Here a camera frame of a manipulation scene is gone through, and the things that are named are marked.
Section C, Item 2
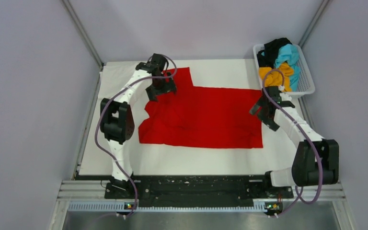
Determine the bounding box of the red t shirt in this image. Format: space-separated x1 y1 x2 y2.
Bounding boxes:
138 67 263 149

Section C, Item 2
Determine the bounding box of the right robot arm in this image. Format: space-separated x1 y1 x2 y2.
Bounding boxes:
250 86 339 197

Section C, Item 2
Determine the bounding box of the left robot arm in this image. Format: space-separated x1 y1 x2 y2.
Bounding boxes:
94 53 178 198

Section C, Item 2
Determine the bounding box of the yellow t shirt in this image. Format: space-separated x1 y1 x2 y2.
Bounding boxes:
258 62 294 92

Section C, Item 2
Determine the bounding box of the folded white t shirt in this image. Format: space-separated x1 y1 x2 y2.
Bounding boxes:
98 61 138 99

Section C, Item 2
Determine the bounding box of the white plastic laundry basket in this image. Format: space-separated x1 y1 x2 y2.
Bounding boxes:
253 44 315 99

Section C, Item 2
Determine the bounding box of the black t shirt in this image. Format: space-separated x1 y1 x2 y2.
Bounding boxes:
257 37 292 68

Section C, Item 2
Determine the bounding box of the light blue t shirt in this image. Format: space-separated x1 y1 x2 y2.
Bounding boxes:
274 44 301 92

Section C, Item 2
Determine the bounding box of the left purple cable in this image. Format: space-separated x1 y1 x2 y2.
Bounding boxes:
94 54 178 219

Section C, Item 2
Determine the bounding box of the purple cable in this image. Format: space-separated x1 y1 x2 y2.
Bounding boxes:
94 54 178 219
262 69 323 219

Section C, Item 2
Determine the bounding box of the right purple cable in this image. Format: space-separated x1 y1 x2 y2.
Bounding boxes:
262 69 323 219

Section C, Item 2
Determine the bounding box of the left aluminium frame post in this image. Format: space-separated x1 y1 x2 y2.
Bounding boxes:
60 0 104 70

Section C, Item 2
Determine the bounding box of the aluminium frame post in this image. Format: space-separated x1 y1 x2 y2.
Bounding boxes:
60 0 104 70
298 0 333 48

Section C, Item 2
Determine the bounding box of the right aluminium frame post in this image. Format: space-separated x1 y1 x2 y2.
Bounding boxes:
298 0 333 48

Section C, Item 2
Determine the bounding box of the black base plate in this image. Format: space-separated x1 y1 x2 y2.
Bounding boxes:
104 175 294 208

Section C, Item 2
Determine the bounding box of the white cable duct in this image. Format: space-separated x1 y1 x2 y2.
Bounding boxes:
68 201 280 213

